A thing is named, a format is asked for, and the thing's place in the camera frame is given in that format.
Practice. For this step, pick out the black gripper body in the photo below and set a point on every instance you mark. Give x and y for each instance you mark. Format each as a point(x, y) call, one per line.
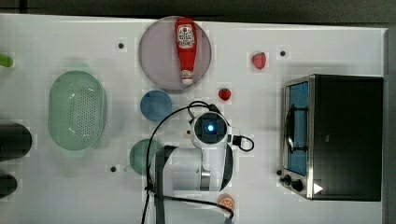
point(210, 130)

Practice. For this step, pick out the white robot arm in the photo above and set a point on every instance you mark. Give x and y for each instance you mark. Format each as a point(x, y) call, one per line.
point(205, 166)

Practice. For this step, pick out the red ketchup bottle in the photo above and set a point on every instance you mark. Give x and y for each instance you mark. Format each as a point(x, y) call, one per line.
point(186, 43)

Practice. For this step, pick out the black toaster oven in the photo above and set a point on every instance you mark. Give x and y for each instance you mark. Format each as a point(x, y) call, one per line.
point(332, 138)

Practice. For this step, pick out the orange slice toy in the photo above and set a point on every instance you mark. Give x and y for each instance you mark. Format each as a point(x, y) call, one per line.
point(227, 202)

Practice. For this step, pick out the large red strawberry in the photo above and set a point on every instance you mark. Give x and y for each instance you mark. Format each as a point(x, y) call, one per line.
point(259, 60)

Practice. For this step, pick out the green mug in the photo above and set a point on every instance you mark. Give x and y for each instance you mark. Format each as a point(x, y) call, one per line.
point(142, 150)

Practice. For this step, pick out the green toy pepper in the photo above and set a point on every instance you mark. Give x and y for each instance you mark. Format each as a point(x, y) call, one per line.
point(6, 61)

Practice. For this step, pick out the small red strawberry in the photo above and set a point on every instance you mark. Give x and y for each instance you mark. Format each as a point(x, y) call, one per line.
point(224, 94)

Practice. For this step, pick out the purple round plate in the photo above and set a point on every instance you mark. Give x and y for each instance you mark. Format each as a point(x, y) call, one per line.
point(158, 55)

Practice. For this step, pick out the green oval colander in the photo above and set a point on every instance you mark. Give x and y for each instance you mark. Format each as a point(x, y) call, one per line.
point(77, 110)

